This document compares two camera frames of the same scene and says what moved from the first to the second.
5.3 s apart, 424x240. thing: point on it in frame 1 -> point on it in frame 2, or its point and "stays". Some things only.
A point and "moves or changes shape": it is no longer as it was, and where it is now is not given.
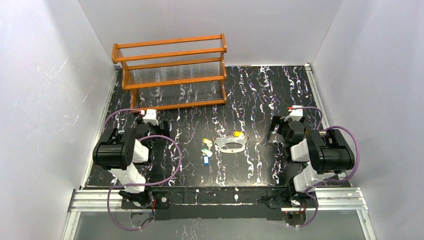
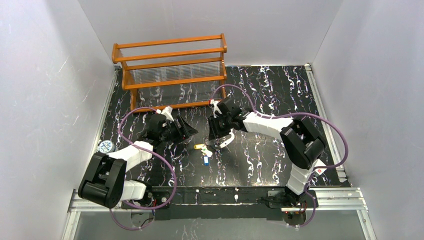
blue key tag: [206, 160] stays
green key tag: [206, 151] stays
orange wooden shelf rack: [173, 74] stays
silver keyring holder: [222, 141] moves or changes shape
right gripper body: [277, 126] -> [218, 125]
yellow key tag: [207, 141] -> [198, 146]
